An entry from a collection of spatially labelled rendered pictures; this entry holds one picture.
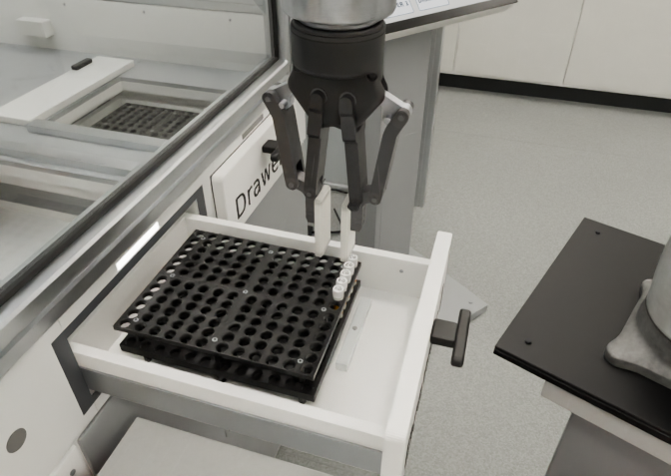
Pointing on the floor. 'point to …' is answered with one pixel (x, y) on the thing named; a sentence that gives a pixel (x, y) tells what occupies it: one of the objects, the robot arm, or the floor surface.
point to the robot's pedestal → (603, 443)
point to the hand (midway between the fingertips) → (335, 225)
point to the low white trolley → (189, 456)
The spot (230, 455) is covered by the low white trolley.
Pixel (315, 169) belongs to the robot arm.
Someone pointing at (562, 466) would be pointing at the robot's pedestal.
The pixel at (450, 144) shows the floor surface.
